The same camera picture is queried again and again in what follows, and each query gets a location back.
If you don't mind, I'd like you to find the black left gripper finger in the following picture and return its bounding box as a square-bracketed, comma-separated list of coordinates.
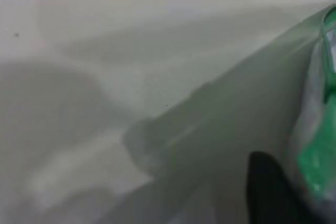
[246, 151, 320, 224]

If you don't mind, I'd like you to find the clear plastic zipper bag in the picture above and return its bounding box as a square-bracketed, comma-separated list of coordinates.
[122, 3, 336, 224]

